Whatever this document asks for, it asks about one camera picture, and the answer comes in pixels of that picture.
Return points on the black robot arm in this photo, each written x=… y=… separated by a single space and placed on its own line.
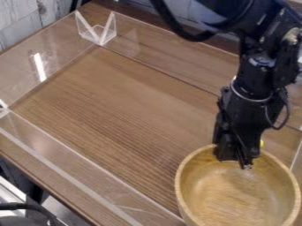
x=269 y=28

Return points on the clear acrylic corner bracket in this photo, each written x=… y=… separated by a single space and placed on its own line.
x=98 y=34

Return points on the brown wooden bowl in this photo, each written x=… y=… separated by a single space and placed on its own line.
x=220 y=195

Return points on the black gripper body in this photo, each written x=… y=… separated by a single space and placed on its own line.
x=250 y=116

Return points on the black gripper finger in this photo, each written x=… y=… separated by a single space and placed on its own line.
x=219 y=131
x=226 y=148

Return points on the yellow lemon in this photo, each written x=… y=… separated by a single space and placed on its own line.
x=261 y=143

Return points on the black table frame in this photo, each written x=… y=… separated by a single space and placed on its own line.
x=27 y=205

